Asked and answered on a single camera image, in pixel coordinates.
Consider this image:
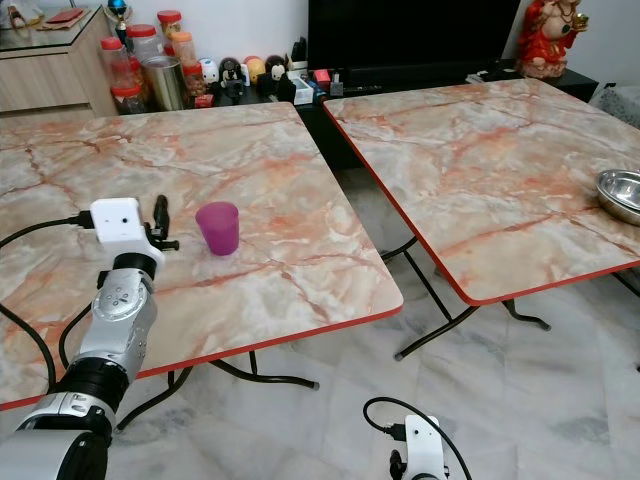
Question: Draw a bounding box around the purple plastic cup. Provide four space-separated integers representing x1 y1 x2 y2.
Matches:
195 201 241 257

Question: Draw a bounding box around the short red lid jar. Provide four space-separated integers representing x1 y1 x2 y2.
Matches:
111 82 147 115

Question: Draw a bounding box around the steel canister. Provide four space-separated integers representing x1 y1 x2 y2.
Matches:
143 56 184 112

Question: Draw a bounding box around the small red content jar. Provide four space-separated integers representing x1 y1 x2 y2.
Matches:
182 62 209 102

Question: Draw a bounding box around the black toy figurine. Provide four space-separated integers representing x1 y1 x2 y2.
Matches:
220 64 244 103

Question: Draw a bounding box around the white toy figurine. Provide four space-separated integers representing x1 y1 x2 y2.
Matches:
200 58 222 87

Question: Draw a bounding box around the red lid snack jar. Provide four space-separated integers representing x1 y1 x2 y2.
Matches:
99 37 125 91

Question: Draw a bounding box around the orange lid jar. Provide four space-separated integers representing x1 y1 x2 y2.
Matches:
171 32 197 67

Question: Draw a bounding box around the wide red lid jar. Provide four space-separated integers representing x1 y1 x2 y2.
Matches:
125 25 162 64

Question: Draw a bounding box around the wooden cabinet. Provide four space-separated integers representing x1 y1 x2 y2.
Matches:
0 5 121 116

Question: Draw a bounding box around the yellow toy figurine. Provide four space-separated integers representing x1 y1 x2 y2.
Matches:
244 55 267 84

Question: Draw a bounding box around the brown toy figurine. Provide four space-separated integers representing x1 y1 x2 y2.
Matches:
265 54 289 89

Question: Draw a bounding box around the tall red lid jar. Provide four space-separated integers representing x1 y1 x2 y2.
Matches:
157 10 184 43

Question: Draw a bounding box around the blue white small box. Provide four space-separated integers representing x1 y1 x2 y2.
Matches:
294 74 317 102

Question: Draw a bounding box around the small trophy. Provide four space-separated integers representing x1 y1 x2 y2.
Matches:
108 0 134 30

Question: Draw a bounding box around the flat red box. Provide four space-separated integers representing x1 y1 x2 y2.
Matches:
49 8 90 24

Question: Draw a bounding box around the black television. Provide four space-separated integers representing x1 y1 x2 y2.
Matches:
306 0 528 71

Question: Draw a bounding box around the steel bowl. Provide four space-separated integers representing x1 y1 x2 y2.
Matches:
594 169 640 227

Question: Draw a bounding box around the grey mesh basket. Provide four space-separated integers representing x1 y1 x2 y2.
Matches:
590 84 640 127

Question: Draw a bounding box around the red gold statue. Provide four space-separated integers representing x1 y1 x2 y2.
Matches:
516 0 585 80

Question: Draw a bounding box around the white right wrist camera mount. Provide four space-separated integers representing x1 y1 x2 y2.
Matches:
403 415 450 480

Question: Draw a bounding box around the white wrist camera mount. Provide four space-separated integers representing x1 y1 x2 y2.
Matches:
403 415 450 480
90 198 167 282

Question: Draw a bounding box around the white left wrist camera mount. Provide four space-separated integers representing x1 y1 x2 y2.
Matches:
90 198 167 282

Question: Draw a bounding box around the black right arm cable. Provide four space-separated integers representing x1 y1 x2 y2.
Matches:
363 397 474 480

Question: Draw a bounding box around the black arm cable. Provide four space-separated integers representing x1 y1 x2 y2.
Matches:
363 397 474 480
0 211 96 393

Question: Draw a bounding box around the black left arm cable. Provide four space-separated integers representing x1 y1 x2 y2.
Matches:
0 211 96 393

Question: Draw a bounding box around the black table leg frame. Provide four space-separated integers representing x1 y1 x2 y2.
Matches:
380 236 553 361
115 350 321 433

